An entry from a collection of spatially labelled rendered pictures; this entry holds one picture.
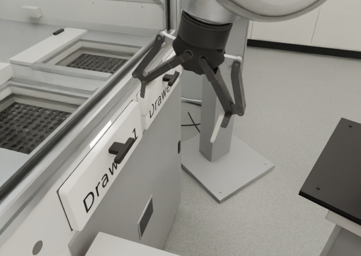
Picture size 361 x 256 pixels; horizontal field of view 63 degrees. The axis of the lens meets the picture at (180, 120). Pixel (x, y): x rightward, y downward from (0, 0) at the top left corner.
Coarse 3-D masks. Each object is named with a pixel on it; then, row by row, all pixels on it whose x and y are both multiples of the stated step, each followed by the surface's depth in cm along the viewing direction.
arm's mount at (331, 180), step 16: (336, 128) 85; (352, 128) 85; (336, 144) 80; (352, 144) 80; (320, 160) 75; (336, 160) 75; (352, 160) 75; (320, 176) 71; (336, 176) 71; (352, 176) 70; (304, 192) 67; (320, 192) 67; (336, 192) 67; (352, 192) 67; (336, 208) 63; (352, 208) 63
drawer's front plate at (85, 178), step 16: (128, 112) 66; (112, 128) 61; (128, 128) 67; (96, 144) 57; (96, 160) 55; (112, 160) 61; (80, 176) 51; (96, 176) 56; (112, 176) 63; (64, 192) 48; (80, 192) 51; (96, 192) 57; (64, 208) 50; (80, 208) 52; (80, 224) 53
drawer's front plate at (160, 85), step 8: (168, 56) 90; (168, 72) 87; (160, 80) 82; (176, 80) 97; (160, 88) 83; (168, 88) 90; (168, 96) 92; (160, 104) 85; (152, 112) 80; (144, 120) 76; (152, 120) 81; (144, 128) 78
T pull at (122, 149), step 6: (132, 138) 61; (114, 144) 60; (120, 144) 60; (126, 144) 59; (132, 144) 61; (114, 150) 58; (120, 150) 58; (126, 150) 58; (120, 156) 57; (114, 162) 56; (120, 162) 57
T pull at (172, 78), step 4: (176, 72) 85; (164, 76) 83; (168, 76) 83; (172, 76) 83; (176, 76) 83; (164, 80) 83; (168, 80) 82; (172, 80) 81; (168, 84) 80; (172, 84) 81
